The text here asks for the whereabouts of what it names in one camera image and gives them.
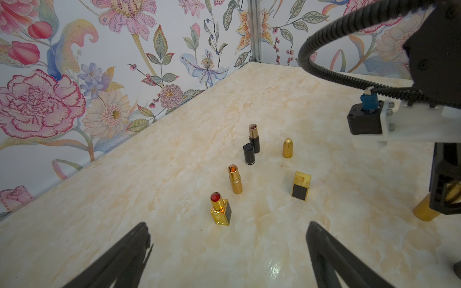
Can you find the gold bullet lipstick cap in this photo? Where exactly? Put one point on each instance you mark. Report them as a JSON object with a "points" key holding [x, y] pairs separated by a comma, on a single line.
{"points": [[288, 148]]}

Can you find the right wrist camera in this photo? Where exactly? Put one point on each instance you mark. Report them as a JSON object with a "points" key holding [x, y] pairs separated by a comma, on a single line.
{"points": [[374, 123]]}

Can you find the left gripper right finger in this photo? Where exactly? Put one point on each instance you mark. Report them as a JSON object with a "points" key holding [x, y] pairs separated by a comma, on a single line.
{"points": [[331, 260]]}

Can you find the square gold lipstick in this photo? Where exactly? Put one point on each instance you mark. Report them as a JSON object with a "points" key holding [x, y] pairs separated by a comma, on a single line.
{"points": [[221, 211]]}

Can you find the square gold lipstick cap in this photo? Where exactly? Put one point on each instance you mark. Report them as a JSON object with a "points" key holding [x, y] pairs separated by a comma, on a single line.
{"points": [[301, 185]]}

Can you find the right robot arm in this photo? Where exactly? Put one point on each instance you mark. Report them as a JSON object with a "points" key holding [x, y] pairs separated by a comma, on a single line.
{"points": [[422, 38]]}

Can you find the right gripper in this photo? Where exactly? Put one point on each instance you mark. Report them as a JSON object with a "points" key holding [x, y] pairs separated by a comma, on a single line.
{"points": [[445, 173]]}

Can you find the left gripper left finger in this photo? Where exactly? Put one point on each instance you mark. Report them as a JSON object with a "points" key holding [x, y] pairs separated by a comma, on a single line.
{"points": [[121, 266]]}

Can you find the gold bullet lipstick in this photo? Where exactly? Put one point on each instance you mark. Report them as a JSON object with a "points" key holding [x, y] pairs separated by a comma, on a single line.
{"points": [[235, 179], [427, 214]]}

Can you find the black lipstick tube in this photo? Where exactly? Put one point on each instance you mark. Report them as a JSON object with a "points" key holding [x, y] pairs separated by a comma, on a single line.
{"points": [[254, 137]]}

